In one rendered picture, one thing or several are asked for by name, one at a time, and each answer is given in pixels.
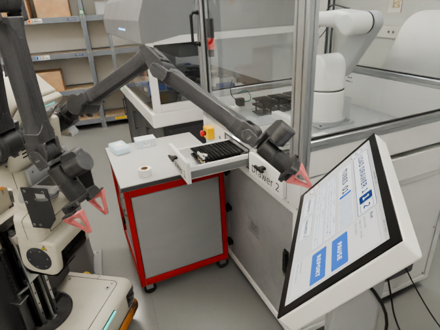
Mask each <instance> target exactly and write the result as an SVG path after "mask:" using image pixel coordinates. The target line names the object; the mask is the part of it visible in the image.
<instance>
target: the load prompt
mask: <svg viewBox="0 0 440 330"><path fill-rule="evenodd" d="M353 165H354V179H355V187H356V202H357V217H359V216H361V215H363V214H364V213H365V212H366V211H368V210H369V209H371V208H372V207H373V206H375V205H376V204H378V202H377V199H376V192H375V186H374V181H373V175H372V171H371V165H370V161H369V154H368V150H367V149H366V150H365V151H364V152H362V153H361V154H360V155H359V156H358V157H357V158H355V159H354V160H353Z"/></svg>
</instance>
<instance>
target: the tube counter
mask: <svg viewBox="0 0 440 330"><path fill-rule="evenodd" d="M352 221H354V207H353V196H352V182H349V184H347V185H346V186H345V187H343V188H342V189H341V190H340V191H339V231H340V230H342V229H343V228H344V227H346V226H347V225H349V224H350V223H351V222H352Z"/></svg>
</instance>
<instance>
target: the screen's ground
mask: <svg viewBox="0 0 440 330"><path fill-rule="evenodd" d="M361 148H362V152H364V151H365V150H366V149H367V150H368V154H369V161H370V165H371V171H372V175H373V181H374V186H375V192H376V199H377V202H378V204H376V205H375V206H373V207H372V208H371V209H369V210H368V211H366V212H365V213H364V214H363V215H361V216H359V217H358V210H357V202H356V187H355V179H354V165H353V161H351V162H350V156H349V157H348V158H347V159H346V160H345V161H344V162H343V163H342V164H340V165H339V166H338V167H337V168H335V169H334V170H333V171H332V172H331V173H330V174H329V175H328V176H326V177H325V178H324V179H323V180H321V181H320V187H319V189H320V188H321V187H322V186H324V185H325V184H326V183H327V182H328V181H329V180H330V179H332V178H333V177H334V176H335V175H337V222H336V234H335V235H334V236H332V237H330V239H328V240H327V241H325V242H324V243H323V244H321V245H320V246H318V247H317V248H316V249H314V250H313V251H311V245H312V233H313V227H314V216H315V210H316V199H317V192H318V191H316V192H315V193H314V194H313V195H311V196H310V197H309V195H310V191H309V192H307V193H306V194H305V196H304V200H303V205H302V212H301V218H300V223H299V229H298V234H297V241H296V245H295V252H294V256H293V263H292V267H291V274H290V279H289V285H288V290H287V297H286V301H285V306H286V305H288V304H289V303H291V302H292V301H294V300H295V299H297V298H299V297H300V296H301V295H303V294H305V293H306V292H308V291H310V290H311V289H312V288H314V287H316V286H317V285H319V284H320V283H322V282H323V281H325V280H326V279H328V278H330V277H331V276H332V275H334V274H336V273H337V272H338V271H340V270H342V269H343V268H345V267H346V266H348V265H349V264H351V263H353V262H354V261H356V260H357V259H359V258H360V257H362V256H363V255H365V254H366V253H368V252H370V251H371V250H372V249H374V248H376V247H377V246H379V245H380V244H382V243H383V242H385V241H387V240H388V239H390V237H389V233H388V228H387V224H386V218H385V214H384V208H383V205H382V199H381V195H380V190H379V186H378V181H377V177H376V172H375V165H374V162H373V156H372V152H371V147H370V143H369V141H367V142H366V143H365V144H364V145H362V146H361ZM349 182H352V196H353V207H354V221H352V222H351V223H350V224H349V225H347V226H346V227H344V228H343V229H342V230H340V231H339V191H340V190H341V189H342V188H343V187H345V186H346V185H347V184H349ZM314 195H316V198H315V204H314V211H313V212H312V213H311V214H310V215H308V216H307V217H306V218H304V219H303V220H302V218H303V211H304V204H305V203H306V202H307V201H309V200H310V199H311V198H312V197H313V196H314ZM311 215H313V221H312V231H311V235H309V236H308V237H306V238H305V239H304V240H303V241H302V242H300V243H299V244H298V242H299V234H300V230H301V223H303V222H304V221H305V220H307V219H308V218H309V217H310V216H311ZM346 231H348V262H347V263H345V264H344V265H342V266H341V267H339V268H337V269H336V270H334V271H333V272H332V273H331V246H332V241H333V240H334V239H336V238H338V237H339V236H340V235H341V234H343V233H344V232H346ZM325 246H327V252H326V266H325V277H324V278H322V279H321V280H319V281H318V282H316V283H315V284H313V285H311V286H310V287H309V283H310V271H311V264H312V256H313V254H315V253H317V252H318V251H319V250H321V249H322V248H324V247H325ZM310 251H311V252H310Z"/></svg>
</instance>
